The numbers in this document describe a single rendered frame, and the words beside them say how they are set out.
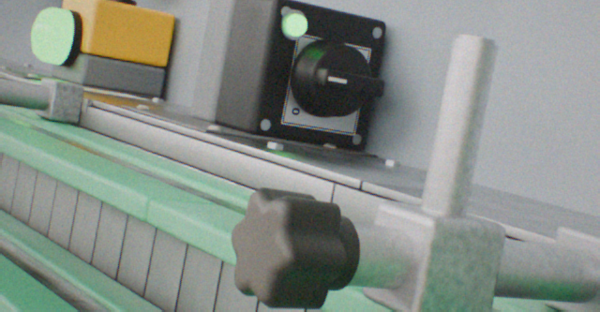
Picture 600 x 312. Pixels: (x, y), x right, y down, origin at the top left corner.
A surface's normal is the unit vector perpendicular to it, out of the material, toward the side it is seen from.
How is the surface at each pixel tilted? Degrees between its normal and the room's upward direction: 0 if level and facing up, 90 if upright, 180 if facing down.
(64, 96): 90
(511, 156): 0
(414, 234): 0
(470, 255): 90
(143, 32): 90
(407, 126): 0
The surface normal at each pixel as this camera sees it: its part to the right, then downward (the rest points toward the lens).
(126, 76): 0.53, 0.15
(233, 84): -0.83, -0.13
